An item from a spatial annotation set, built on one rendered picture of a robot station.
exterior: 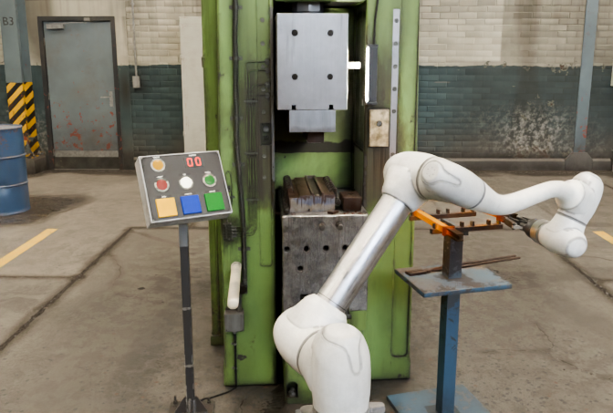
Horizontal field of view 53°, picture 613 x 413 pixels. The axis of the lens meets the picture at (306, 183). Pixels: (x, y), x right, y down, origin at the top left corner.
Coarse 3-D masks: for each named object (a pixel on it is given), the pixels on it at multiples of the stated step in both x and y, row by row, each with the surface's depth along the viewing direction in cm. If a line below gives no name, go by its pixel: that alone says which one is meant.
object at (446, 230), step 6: (420, 210) 263; (420, 216) 257; (426, 216) 252; (432, 222) 245; (438, 222) 243; (438, 228) 241; (444, 228) 234; (450, 228) 233; (444, 234) 235; (450, 234) 233; (456, 234) 226; (462, 234) 226; (456, 240) 226; (462, 240) 227
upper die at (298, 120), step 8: (288, 112) 264; (296, 112) 260; (304, 112) 260; (312, 112) 261; (320, 112) 261; (328, 112) 261; (288, 120) 265; (296, 120) 261; (304, 120) 261; (312, 120) 261; (320, 120) 262; (328, 120) 262; (288, 128) 266; (296, 128) 262; (304, 128) 262; (312, 128) 262; (320, 128) 262; (328, 128) 263
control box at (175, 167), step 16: (144, 160) 242; (176, 160) 248; (192, 160) 251; (208, 160) 254; (144, 176) 240; (160, 176) 243; (176, 176) 246; (192, 176) 249; (144, 192) 239; (160, 192) 241; (176, 192) 244; (192, 192) 247; (208, 192) 249; (224, 192) 253; (144, 208) 242; (176, 208) 241; (160, 224) 240; (176, 224) 247
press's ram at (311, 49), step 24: (288, 24) 253; (312, 24) 253; (336, 24) 254; (288, 48) 255; (312, 48) 255; (336, 48) 256; (288, 72) 257; (312, 72) 257; (336, 72) 258; (288, 96) 259; (312, 96) 259; (336, 96) 260
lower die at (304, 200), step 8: (296, 184) 291; (304, 184) 291; (320, 184) 290; (288, 192) 278; (296, 192) 278; (304, 192) 274; (312, 192) 269; (328, 192) 273; (288, 200) 276; (296, 200) 268; (304, 200) 268; (312, 200) 269; (320, 200) 269; (328, 200) 269; (296, 208) 269; (304, 208) 269; (312, 208) 269; (320, 208) 270; (328, 208) 270
